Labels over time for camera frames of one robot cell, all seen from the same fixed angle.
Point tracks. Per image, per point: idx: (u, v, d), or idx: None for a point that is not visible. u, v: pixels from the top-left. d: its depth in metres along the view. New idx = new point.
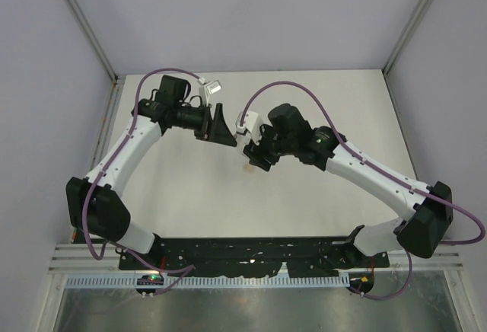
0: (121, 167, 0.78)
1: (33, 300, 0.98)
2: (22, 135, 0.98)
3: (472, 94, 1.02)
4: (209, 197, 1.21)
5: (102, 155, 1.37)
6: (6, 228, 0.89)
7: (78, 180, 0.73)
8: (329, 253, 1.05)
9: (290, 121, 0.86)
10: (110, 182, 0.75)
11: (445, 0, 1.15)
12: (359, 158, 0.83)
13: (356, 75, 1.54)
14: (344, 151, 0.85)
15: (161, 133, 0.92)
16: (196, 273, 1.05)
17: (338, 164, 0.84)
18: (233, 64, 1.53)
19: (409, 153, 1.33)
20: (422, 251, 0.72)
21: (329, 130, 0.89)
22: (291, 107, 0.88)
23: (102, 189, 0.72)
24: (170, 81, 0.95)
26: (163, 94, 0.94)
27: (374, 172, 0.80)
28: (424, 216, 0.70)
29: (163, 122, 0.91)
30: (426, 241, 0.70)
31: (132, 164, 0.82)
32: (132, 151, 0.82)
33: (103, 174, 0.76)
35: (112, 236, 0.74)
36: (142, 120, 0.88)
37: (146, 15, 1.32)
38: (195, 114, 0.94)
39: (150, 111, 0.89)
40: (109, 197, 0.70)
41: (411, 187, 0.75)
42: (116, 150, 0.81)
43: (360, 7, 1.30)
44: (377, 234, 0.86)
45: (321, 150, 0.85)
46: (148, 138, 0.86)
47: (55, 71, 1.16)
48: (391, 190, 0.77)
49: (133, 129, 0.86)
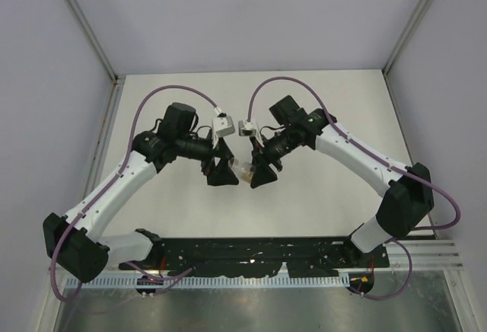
0: (102, 210, 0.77)
1: (32, 301, 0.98)
2: (22, 134, 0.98)
3: (472, 94, 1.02)
4: (209, 199, 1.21)
5: (102, 155, 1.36)
6: (6, 228, 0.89)
7: (56, 218, 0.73)
8: (329, 252, 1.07)
9: (282, 105, 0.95)
10: (87, 226, 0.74)
11: (445, 0, 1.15)
12: (344, 137, 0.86)
13: (356, 75, 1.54)
14: (332, 130, 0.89)
15: (156, 170, 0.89)
16: (196, 273, 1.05)
17: (325, 143, 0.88)
18: (232, 64, 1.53)
19: (409, 153, 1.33)
20: (396, 230, 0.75)
21: (323, 113, 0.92)
22: (288, 96, 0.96)
23: (77, 232, 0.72)
24: (175, 114, 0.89)
26: (166, 128, 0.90)
27: (356, 151, 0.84)
28: (399, 191, 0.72)
29: (159, 159, 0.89)
30: (399, 216, 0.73)
31: (116, 206, 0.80)
32: (117, 193, 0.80)
33: (82, 217, 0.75)
35: (85, 279, 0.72)
36: (136, 158, 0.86)
37: (147, 14, 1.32)
38: (199, 145, 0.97)
39: (146, 148, 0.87)
40: (83, 244, 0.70)
41: (389, 165, 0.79)
42: (103, 189, 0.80)
43: (359, 7, 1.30)
44: (375, 232, 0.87)
45: (311, 129, 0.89)
46: (137, 180, 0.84)
47: (55, 71, 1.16)
48: (370, 168, 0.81)
49: (125, 167, 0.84)
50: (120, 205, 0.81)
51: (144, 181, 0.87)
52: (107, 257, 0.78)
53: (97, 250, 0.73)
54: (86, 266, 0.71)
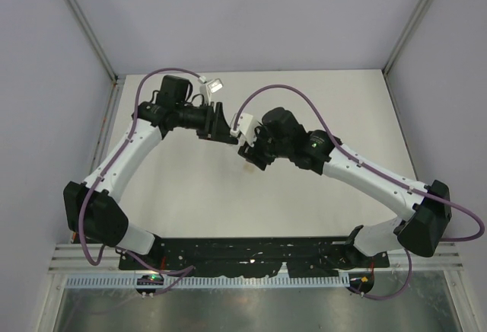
0: (119, 173, 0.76)
1: (32, 301, 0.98)
2: (22, 134, 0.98)
3: (472, 94, 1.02)
4: (209, 199, 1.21)
5: (103, 155, 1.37)
6: (6, 228, 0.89)
7: (76, 185, 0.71)
8: (329, 252, 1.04)
9: (284, 125, 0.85)
10: (107, 187, 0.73)
11: (445, 1, 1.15)
12: (356, 161, 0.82)
13: (356, 75, 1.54)
14: (340, 154, 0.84)
15: (161, 137, 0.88)
16: (196, 273, 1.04)
17: (335, 168, 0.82)
18: (232, 64, 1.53)
19: (409, 153, 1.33)
20: (424, 250, 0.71)
21: (324, 133, 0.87)
22: (286, 112, 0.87)
23: (99, 194, 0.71)
24: (170, 84, 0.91)
26: (164, 97, 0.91)
27: (371, 175, 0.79)
28: (424, 216, 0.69)
29: (163, 126, 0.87)
30: (426, 240, 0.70)
31: (131, 170, 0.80)
32: (132, 156, 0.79)
33: (101, 180, 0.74)
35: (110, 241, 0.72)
36: (142, 123, 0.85)
37: (146, 14, 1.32)
38: (197, 113, 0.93)
39: (149, 116, 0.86)
40: (107, 203, 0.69)
41: (409, 187, 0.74)
42: (116, 154, 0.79)
43: (359, 7, 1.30)
44: (377, 236, 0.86)
45: (317, 155, 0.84)
46: (148, 143, 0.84)
47: (55, 71, 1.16)
48: (390, 193, 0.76)
49: (133, 132, 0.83)
50: (134, 169, 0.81)
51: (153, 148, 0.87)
52: (125, 227, 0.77)
53: (118, 212, 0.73)
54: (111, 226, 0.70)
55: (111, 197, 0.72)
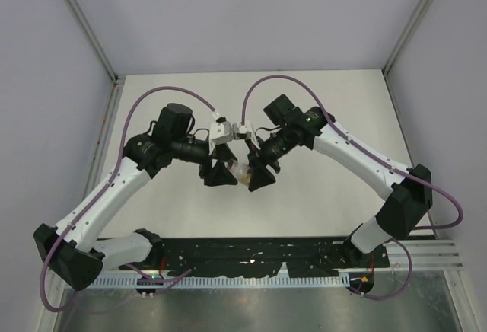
0: (92, 221, 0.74)
1: (32, 301, 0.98)
2: (22, 133, 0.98)
3: (472, 94, 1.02)
4: (209, 200, 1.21)
5: (102, 156, 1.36)
6: (6, 228, 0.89)
7: (47, 229, 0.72)
8: (329, 253, 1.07)
9: (279, 103, 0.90)
10: (76, 238, 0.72)
11: (444, 1, 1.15)
12: (345, 138, 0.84)
13: (357, 75, 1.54)
14: (332, 131, 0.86)
15: (151, 176, 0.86)
16: (196, 273, 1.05)
17: (324, 143, 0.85)
18: (232, 65, 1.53)
19: (409, 153, 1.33)
20: (398, 230, 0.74)
21: (320, 111, 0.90)
22: (283, 95, 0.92)
23: (66, 244, 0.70)
24: (169, 117, 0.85)
26: (160, 129, 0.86)
27: (358, 152, 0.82)
28: (401, 195, 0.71)
29: (152, 165, 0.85)
30: (400, 218, 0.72)
31: (108, 215, 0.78)
32: (107, 202, 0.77)
33: (71, 228, 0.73)
35: (78, 287, 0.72)
36: (128, 164, 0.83)
37: (146, 14, 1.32)
38: (196, 148, 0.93)
39: (139, 154, 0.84)
40: (72, 255, 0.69)
41: (391, 167, 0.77)
42: (93, 199, 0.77)
43: (359, 7, 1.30)
44: (374, 233, 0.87)
45: (310, 129, 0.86)
46: (129, 187, 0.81)
47: (55, 71, 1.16)
48: (373, 170, 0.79)
49: (116, 174, 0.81)
50: (112, 214, 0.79)
51: (138, 188, 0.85)
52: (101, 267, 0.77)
53: (88, 260, 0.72)
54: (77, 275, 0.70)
55: (78, 250, 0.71)
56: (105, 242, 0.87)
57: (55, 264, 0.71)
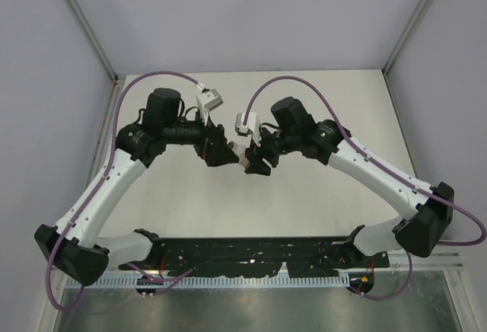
0: (92, 217, 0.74)
1: (32, 301, 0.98)
2: (22, 134, 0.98)
3: (472, 94, 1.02)
4: (209, 199, 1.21)
5: (103, 156, 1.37)
6: (6, 228, 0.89)
7: (47, 228, 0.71)
8: (329, 253, 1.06)
9: (293, 113, 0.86)
10: (77, 235, 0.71)
11: (445, 0, 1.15)
12: (363, 155, 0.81)
13: (356, 75, 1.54)
14: (348, 146, 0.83)
15: (145, 165, 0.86)
16: (196, 273, 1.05)
17: (341, 161, 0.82)
18: (231, 65, 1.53)
19: (409, 153, 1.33)
20: (420, 250, 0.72)
21: (334, 124, 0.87)
22: (296, 100, 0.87)
23: (68, 242, 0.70)
24: (157, 103, 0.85)
26: (150, 118, 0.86)
27: (377, 170, 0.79)
28: (427, 217, 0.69)
29: (146, 154, 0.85)
30: (425, 240, 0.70)
31: (108, 209, 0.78)
32: (106, 196, 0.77)
33: (71, 226, 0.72)
35: (83, 283, 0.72)
36: (121, 155, 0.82)
37: (147, 15, 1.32)
38: (191, 128, 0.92)
39: (132, 145, 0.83)
40: (77, 252, 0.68)
41: (415, 186, 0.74)
42: (90, 195, 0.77)
43: (360, 7, 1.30)
44: (375, 235, 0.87)
45: (324, 145, 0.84)
46: (125, 179, 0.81)
47: (55, 71, 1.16)
48: (395, 189, 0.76)
49: (109, 167, 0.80)
50: (112, 207, 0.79)
51: (135, 179, 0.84)
52: (107, 261, 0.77)
53: (95, 255, 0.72)
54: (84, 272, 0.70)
55: (81, 247, 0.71)
56: (109, 239, 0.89)
57: (60, 262, 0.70)
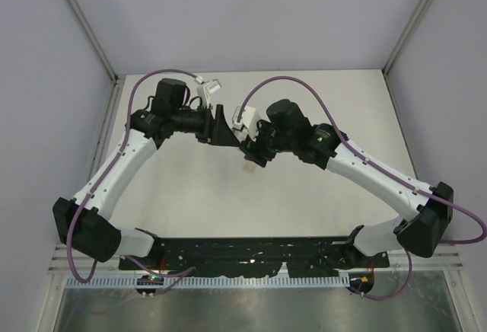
0: (110, 188, 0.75)
1: (32, 301, 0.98)
2: (22, 134, 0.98)
3: (472, 94, 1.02)
4: (209, 199, 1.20)
5: (103, 155, 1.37)
6: (6, 228, 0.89)
7: (65, 201, 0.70)
8: (329, 253, 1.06)
9: (291, 117, 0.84)
10: (97, 205, 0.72)
11: (445, 1, 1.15)
12: (361, 158, 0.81)
13: (356, 75, 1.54)
14: (346, 150, 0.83)
15: (156, 147, 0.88)
16: (196, 273, 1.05)
17: (339, 164, 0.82)
18: (232, 65, 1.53)
19: (409, 153, 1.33)
20: (423, 251, 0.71)
21: (331, 128, 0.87)
22: (291, 103, 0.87)
23: (88, 212, 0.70)
24: (166, 88, 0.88)
26: (160, 103, 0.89)
27: (377, 173, 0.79)
28: (428, 218, 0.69)
29: (157, 135, 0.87)
30: (427, 240, 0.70)
31: (124, 183, 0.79)
32: (123, 169, 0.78)
33: (90, 196, 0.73)
35: (100, 257, 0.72)
36: (135, 135, 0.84)
37: (147, 14, 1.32)
38: (195, 116, 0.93)
39: (144, 126, 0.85)
40: (97, 222, 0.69)
41: (415, 188, 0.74)
42: (106, 168, 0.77)
43: (360, 7, 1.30)
44: (376, 234, 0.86)
45: (323, 149, 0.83)
46: (140, 155, 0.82)
47: (56, 71, 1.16)
48: (395, 192, 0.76)
49: (125, 145, 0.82)
50: (128, 181, 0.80)
51: (147, 158, 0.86)
52: (119, 241, 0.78)
53: (110, 230, 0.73)
54: (100, 245, 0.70)
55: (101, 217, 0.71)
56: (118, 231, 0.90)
57: (76, 237, 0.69)
